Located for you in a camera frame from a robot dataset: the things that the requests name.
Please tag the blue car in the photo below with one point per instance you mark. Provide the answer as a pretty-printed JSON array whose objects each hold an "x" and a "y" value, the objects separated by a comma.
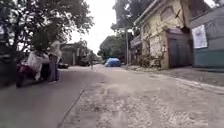
[{"x": 113, "y": 62}]

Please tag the trees behind blue car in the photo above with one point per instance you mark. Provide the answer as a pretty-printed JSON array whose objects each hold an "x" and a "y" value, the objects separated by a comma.
[{"x": 115, "y": 45}]

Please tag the pole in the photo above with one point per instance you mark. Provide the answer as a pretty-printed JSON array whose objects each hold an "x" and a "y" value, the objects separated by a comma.
[{"x": 127, "y": 48}]

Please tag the grey concrete road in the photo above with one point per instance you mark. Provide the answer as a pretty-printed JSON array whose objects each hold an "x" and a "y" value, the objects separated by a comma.
[{"x": 133, "y": 100}]

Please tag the low grey building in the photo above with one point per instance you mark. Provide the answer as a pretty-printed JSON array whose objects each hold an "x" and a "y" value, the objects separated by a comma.
[{"x": 70, "y": 55}]

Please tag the dark car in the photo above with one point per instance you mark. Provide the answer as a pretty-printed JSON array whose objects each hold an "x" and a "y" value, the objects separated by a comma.
[{"x": 63, "y": 65}]

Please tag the person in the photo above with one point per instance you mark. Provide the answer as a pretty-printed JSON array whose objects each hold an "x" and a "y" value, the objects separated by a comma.
[{"x": 54, "y": 61}]

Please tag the weathered yellow building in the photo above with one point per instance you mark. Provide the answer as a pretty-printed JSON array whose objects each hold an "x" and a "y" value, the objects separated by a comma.
[{"x": 163, "y": 33}]

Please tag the red motorcycle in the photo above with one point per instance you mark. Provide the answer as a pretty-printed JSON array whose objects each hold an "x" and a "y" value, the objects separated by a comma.
[{"x": 28, "y": 71}]

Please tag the raised concrete pavement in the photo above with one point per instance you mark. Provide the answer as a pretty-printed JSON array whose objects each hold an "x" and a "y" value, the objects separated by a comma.
[{"x": 196, "y": 76}]

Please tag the large leafy tree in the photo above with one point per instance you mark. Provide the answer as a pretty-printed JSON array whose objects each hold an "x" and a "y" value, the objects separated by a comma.
[{"x": 36, "y": 20}]

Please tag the grey wall with poster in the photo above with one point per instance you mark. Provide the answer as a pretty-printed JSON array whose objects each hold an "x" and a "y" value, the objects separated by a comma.
[{"x": 208, "y": 40}]

